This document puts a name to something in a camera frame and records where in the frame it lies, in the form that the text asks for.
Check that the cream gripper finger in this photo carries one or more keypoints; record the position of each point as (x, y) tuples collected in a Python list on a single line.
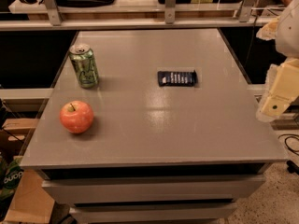
[(281, 89), (268, 31)]

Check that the dark blue rxbar wrapper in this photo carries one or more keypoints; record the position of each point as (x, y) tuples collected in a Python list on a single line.
[(177, 78)]

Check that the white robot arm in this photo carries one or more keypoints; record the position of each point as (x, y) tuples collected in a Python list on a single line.
[(287, 34)]

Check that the red apple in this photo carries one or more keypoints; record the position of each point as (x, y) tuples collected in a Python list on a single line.
[(76, 116)]

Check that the grey lower drawer front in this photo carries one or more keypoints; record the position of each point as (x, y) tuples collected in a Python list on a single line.
[(152, 213)]

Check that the grey drawer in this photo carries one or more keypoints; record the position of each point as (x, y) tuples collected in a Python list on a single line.
[(152, 213), (152, 189)]

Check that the grey upper drawer front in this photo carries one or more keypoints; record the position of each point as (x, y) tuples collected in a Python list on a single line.
[(152, 189)]

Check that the green soda can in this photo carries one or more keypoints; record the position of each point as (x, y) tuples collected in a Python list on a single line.
[(83, 61)]

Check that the brown cardboard box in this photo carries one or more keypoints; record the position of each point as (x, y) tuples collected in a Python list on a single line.
[(30, 204)]

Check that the green snack bag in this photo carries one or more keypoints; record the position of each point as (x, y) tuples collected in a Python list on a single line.
[(12, 178)]

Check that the grey metal shelf frame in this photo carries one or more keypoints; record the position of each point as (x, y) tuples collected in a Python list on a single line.
[(127, 14)]

